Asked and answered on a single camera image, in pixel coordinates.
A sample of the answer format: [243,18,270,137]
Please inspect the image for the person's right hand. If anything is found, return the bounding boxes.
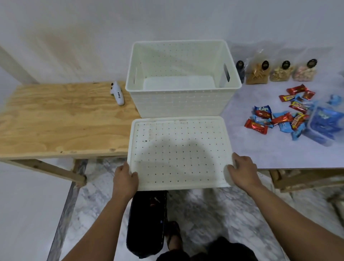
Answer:
[227,152,263,192]

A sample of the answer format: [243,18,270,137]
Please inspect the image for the person's left hand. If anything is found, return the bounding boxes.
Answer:
[112,162,139,200]

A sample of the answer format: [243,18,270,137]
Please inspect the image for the white perforated plastic lid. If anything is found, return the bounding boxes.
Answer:
[127,116,234,191]

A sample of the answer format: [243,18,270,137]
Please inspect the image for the person's right forearm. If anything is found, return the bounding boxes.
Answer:
[243,184,344,261]

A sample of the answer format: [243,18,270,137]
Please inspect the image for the person's left forearm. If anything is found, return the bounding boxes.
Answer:
[61,193,135,261]

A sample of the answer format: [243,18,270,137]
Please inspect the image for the black bag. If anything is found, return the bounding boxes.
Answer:
[126,190,169,259]

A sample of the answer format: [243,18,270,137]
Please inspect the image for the pile of colourful candy packets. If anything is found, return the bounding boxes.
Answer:
[244,84,316,141]

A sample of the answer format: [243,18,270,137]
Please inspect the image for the person's sandalled foot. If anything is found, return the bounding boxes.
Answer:
[165,221,184,251]

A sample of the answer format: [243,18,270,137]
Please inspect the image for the white perforated plastic basket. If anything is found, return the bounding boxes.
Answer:
[125,40,242,119]

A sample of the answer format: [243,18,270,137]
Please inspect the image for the white handheld sealer device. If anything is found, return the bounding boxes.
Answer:
[110,81,126,106]

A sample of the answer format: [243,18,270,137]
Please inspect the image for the clear plastic container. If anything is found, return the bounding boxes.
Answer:
[306,101,344,147]

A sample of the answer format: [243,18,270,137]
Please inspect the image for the clear bag of brown sticks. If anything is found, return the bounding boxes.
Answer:
[245,57,270,85]

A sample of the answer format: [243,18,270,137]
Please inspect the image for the clear bag of dark snacks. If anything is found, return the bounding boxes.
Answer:
[236,60,246,84]

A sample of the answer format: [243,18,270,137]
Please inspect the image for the plywood wooden table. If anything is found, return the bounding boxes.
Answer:
[0,82,141,187]

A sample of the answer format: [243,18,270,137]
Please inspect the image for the person's black shorts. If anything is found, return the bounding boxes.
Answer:
[161,236,259,261]

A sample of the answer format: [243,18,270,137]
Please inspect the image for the clear bag of beige nuts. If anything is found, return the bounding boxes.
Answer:
[269,60,294,82]

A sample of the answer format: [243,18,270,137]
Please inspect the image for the heap of blue wrapped snacks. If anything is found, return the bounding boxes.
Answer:
[312,106,344,141]

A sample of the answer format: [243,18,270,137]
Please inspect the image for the clear bag of pink snacks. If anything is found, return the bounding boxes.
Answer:
[292,58,318,82]

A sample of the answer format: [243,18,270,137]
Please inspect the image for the wooden table frame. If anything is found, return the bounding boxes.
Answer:
[269,169,344,193]

